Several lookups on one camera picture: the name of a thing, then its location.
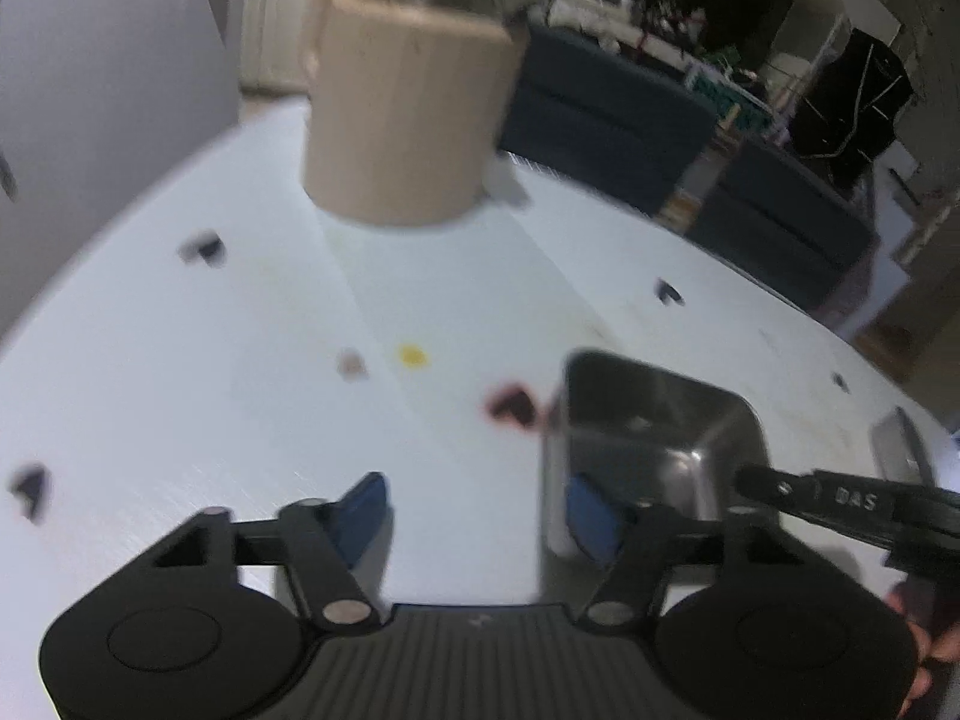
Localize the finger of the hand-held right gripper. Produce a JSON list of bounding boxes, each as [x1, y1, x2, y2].
[[733, 463, 824, 520]]

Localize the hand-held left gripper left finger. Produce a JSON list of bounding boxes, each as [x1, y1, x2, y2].
[[153, 471, 391, 629]]

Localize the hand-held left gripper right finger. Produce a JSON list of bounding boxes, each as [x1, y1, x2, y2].
[[566, 473, 809, 632]]

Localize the rectangular steel container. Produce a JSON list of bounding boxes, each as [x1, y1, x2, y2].
[[538, 349, 773, 565]]

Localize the person's right hand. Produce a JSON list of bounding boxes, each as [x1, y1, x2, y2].
[[883, 576, 960, 703]]

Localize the long rectangular steel tray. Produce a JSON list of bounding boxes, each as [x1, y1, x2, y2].
[[868, 405, 940, 490]]

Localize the dark blue chair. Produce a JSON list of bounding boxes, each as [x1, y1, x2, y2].
[[498, 21, 719, 217], [685, 138, 877, 314]]

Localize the green crate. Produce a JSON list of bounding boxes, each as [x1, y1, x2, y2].
[[684, 61, 776, 137]]

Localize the black garment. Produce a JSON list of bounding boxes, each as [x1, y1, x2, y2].
[[790, 28, 914, 182]]

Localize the wooden cylinder holder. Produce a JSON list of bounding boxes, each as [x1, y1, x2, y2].
[[299, 0, 527, 227]]

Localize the white radiator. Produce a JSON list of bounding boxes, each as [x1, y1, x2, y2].
[[240, 0, 331, 92]]

